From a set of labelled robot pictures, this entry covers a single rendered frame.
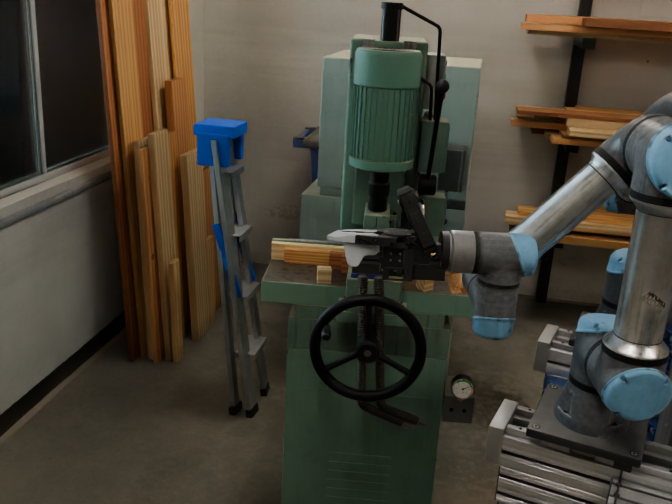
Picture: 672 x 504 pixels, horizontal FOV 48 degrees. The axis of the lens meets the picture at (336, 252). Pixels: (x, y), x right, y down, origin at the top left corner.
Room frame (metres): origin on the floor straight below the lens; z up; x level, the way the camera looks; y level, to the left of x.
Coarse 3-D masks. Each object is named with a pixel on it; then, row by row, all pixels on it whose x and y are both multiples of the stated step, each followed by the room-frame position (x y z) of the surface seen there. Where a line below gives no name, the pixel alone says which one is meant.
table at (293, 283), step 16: (272, 272) 1.94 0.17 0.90; (288, 272) 1.95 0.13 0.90; (304, 272) 1.96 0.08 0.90; (336, 272) 1.97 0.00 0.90; (272, 288) 1.87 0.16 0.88; (288, 288) 1.87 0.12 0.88; (304, 288) 1.87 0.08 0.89; (320, 288) 1.87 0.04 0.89; (336, 288) 1.87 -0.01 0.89; (448, 288) 1.90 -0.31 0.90; (304, 304) 1.87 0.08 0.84; (320, 304) 1.87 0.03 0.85; (416, 304) 1.86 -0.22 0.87; (432, 304) 1.85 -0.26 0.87; (448, 304) 1.85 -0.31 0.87; (464, 304) 1.85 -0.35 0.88; (336, 320) 1.77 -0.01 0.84; (352, 320) 1.77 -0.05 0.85; (384, 320) 1.76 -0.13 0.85; (400, 320) 1.76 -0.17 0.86
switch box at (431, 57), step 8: (432, 56) 2.29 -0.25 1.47; (440, 56) 2.29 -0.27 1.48; (432, 64) 2.29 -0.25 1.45; (440, 64) 2.29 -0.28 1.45; (432, 72) 2.29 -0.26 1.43; (440, 72) 2.29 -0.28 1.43; (432, 80) 2.29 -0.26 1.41; (424, 88) 2.29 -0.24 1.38; (424, 96) 2.29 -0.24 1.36; (424, 104) 2.29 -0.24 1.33
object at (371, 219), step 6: (366, 204) 2.09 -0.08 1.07; (366, 210) 2.02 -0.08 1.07; (366, 216) 1.98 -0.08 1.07; (372, 216) 1.98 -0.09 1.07; (378, 216) 1.98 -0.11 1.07; (384, 216) 1.98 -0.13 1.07; (366, 222) 1.98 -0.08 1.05; (372, 222) 1.98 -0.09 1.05; (378, 222) 1.98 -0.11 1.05; (384, 222) 1.98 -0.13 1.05; (390, 222) 1.99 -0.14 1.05; (366, 228) 1.98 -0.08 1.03; (372, 228) 1.98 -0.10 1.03; (378, 228) 1.98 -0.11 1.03; (384, 228) 1.98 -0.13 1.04
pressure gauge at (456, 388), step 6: (456, 378) 1.80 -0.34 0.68; (462, 378) 1.79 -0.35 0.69; (468, 378) 1.79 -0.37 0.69; (450, 384) 1.81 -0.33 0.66; (456, 384) 1.79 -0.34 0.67; (462, 384) 1.79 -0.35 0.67; (468, 384) 1.79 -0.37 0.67; (456, 390) 1.79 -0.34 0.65; (462, 390) 1.79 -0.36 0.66; (468, 390) 1.79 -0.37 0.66; (474, 390) 1.78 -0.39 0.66; (456, 396) 1.79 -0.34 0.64; (462, 396) 1.79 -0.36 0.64; (468, 396) 1.79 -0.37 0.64
